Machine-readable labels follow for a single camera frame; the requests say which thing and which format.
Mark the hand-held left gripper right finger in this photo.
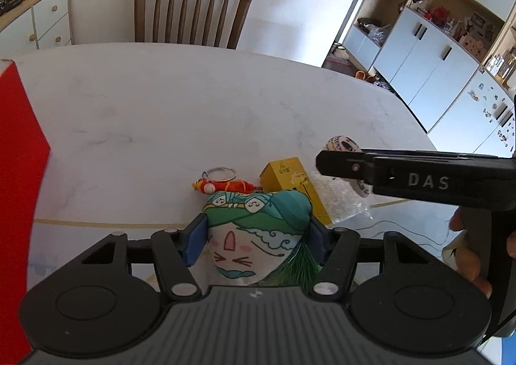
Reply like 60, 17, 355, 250
308, 217, 442, 302

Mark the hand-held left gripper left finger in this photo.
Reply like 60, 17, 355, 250
74, 214, 208, 302

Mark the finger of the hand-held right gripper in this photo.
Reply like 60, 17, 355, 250
315, 150, 375, 186
363, 149, 499, 159

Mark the small painted face plush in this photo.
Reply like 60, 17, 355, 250
322, 135, 373, 197

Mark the green hat plush doll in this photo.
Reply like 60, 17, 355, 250
200, 189, 323, 293

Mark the red cardboard box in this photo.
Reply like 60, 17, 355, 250
0, 59, 52, 353

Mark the person's right hand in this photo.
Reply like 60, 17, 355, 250
448, 207, 494, 300

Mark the clear bag of beads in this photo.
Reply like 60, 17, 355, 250
308, 171, 373, 224

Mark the small yellow box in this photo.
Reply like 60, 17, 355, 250
259, 156, 337, 225

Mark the row of shoes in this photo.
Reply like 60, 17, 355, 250
355, 68, 393, 89

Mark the grey plastic bag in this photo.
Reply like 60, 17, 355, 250
365, 24, 392, 43

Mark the white wooden sideboard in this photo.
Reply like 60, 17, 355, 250
0, 0, 73, 59

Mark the red figure keychain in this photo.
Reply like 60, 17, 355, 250
192, 166, 263, 194

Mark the white wall cabinet unit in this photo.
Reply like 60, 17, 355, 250
322, 0, 516, 156

